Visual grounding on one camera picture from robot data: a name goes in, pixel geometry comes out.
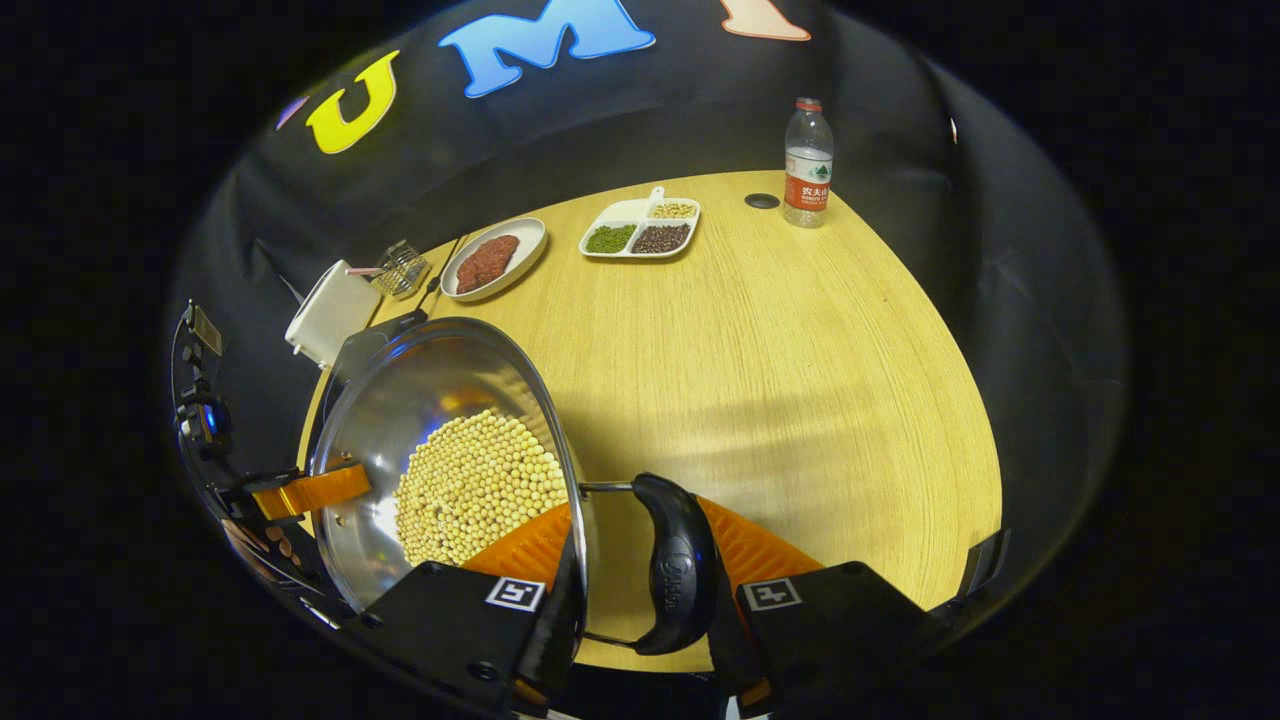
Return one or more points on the pile of soybeans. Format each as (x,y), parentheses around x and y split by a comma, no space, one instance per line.
(480,490)

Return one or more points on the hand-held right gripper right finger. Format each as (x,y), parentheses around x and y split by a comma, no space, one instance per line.
(830,620)

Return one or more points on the white divided dish of beans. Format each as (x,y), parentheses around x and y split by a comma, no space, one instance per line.
(640,235)

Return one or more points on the pink stick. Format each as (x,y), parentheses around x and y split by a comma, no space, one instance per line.
(362,270)

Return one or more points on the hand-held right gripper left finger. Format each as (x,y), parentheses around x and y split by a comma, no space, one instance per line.
(565,620)

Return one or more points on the white round plate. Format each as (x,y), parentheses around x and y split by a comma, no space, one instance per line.
(525,245)

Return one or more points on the black table grommet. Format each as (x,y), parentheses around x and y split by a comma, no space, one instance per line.
(762,201)

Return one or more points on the brown meat piece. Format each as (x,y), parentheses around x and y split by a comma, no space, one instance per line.
(472,273)
(502,250)

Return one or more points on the white toaster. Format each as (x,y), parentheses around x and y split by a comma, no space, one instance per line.
(330,312)

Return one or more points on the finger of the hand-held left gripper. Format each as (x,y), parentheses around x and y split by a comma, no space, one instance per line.
(315,490)

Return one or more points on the clear water bottle red label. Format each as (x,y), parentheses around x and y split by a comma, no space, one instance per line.
(808,170)

